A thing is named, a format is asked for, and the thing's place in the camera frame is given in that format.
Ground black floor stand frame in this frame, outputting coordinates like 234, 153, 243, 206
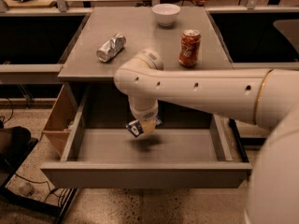
0, 138, 77, 224

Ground dark bag on floor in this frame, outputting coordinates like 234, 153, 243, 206
0, 126, 31, 172

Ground grey cabinet counter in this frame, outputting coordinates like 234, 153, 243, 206
57, 6, 237, 110

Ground black bar right of drawer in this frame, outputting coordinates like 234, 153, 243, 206
229, 119, 249, 162

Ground grey open top drawer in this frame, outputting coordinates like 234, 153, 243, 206
41, 83, 252, 189

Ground white bowl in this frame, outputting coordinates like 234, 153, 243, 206
152, 4, 180, 26

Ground red cola can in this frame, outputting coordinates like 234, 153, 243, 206
178, 30, 201, 68

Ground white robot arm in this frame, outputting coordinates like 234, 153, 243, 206
114, 49, 299, 224

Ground crushed silver can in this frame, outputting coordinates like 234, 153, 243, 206
96, 33, 126, 63

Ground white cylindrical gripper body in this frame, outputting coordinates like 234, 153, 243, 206
128, 96, 158, 121

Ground blue rxbar snack bar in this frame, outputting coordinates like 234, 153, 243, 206
125, 117, 163, 137

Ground black cables on floor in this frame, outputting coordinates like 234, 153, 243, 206
0, 96, 71, 208

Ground brown cardboard box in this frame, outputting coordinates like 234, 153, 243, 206
43, 84, 78, 156

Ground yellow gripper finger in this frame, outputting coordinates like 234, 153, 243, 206
141, 119, 156, 134

